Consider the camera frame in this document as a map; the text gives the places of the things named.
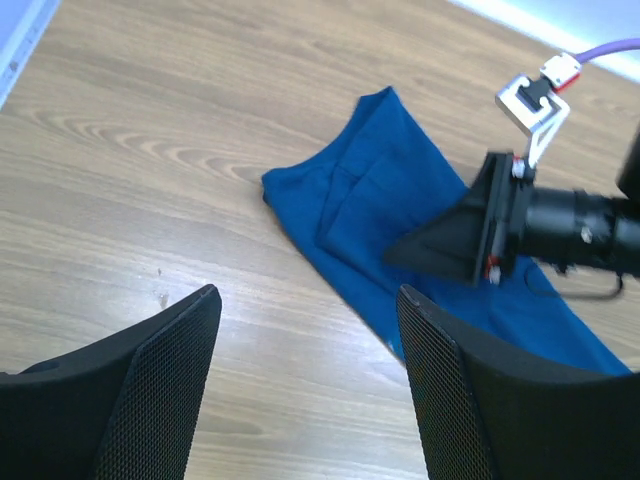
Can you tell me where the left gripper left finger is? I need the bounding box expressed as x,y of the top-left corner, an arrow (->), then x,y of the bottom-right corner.
1,284 -> 222,479

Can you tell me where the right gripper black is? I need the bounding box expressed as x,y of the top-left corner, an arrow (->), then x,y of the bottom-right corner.
383,152 -> 620,286

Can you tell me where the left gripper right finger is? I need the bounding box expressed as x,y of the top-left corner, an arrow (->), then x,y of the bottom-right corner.
396,285 -> 639,480

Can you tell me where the blue t shirt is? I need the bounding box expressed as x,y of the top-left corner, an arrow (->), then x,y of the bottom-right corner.
262,87 -> 628,375

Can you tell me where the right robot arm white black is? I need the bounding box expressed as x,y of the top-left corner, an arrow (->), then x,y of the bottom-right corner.
384,145 -> 639,285

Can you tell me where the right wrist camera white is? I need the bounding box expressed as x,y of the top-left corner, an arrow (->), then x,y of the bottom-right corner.
495,52 -> 582,170

